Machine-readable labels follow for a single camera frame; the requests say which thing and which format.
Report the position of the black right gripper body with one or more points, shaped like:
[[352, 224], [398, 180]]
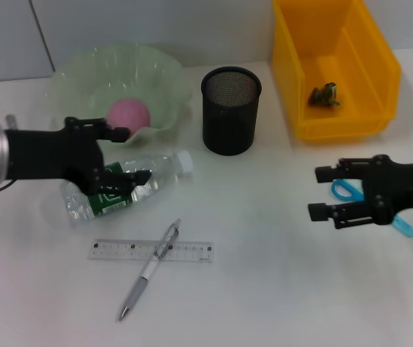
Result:
[[401, 184]]

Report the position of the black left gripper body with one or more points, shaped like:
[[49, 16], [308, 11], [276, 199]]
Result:
[[47, 155]]

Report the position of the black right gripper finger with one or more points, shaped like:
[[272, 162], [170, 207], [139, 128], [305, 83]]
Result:
[[323, 174], [318, 212]]

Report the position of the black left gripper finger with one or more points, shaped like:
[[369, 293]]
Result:
[[119, 134], [137, 179]]

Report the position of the pink peach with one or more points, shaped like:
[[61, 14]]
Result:
[[128, 114]]

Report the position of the clear green-label water bottle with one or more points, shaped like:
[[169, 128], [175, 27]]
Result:
[[166, 170]]

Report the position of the green plastic wrapper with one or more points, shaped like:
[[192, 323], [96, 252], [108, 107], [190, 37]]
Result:
[[323, 95]]

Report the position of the blue sheathed scissors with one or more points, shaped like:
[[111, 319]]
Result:
[[345, 189]]

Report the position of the pale green glass fruit bowl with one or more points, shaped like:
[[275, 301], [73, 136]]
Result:
[[141, 79]]

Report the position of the clear plastic ruler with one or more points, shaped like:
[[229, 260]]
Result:
[[119, 249]]

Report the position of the black mesh pen holder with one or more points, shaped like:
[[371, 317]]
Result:
[[229, 119]]

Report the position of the grey white ballpoint pen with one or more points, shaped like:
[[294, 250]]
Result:
[[134, 296]]

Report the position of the yellow plastic bin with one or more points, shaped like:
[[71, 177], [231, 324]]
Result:
[[365, 54]]

